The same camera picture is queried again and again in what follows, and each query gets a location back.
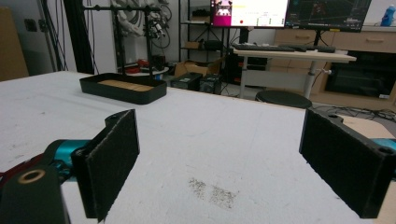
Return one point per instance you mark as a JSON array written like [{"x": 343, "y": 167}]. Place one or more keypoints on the wooden cabinet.
[{"x": 358, "y": 62}]

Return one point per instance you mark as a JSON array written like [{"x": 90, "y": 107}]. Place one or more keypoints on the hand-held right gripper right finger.
[{"x": 345, "y": 160}]

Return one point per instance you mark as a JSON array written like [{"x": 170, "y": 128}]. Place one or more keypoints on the monitor with dark screen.
[{"x": 328, "y": 14}]

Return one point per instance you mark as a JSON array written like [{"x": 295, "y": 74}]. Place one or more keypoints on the black computer case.
[{"x": 186, "y": 81}]

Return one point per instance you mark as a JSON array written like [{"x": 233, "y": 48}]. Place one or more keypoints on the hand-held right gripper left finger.
[{"x": 107, "y": 165}]

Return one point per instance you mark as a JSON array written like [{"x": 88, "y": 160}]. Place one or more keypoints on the black keyboard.
[
  {"x": 311, "y": 48},
  {"x": 263, "y": 48}
]

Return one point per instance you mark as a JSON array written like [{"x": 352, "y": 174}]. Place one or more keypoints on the light wooden desk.
[{"x": 299, "y": 62}]

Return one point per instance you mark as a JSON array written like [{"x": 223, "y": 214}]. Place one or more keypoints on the black tray with wooden bottom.
[{"x": 123, "y": 88}]

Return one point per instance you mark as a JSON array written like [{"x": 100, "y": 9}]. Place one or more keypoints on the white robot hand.
[{"x": 130, "y": 18}]

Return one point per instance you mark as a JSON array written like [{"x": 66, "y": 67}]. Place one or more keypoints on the black round stool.
[{"x": 283, "y": 99}]

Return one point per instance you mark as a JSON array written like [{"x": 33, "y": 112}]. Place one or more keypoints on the black shelf rack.
[{"x": 200, "y": 34}]

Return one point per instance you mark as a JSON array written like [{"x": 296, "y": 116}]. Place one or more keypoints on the cardboard box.
[{"x": 194, "y": 67}]

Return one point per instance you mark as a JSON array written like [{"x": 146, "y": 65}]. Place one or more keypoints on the brown wooden board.
[{"x": 11, "y": 45}]

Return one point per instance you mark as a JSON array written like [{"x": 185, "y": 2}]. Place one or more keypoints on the blue bottle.
[{"x": 388, "y": 15}]

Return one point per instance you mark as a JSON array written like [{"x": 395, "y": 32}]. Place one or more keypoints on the monitor with white screen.
[{"x": 250, "y": 13}]

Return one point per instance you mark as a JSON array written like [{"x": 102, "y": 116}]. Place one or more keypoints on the black metal stand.
[{"x": 120, "y": 34}]

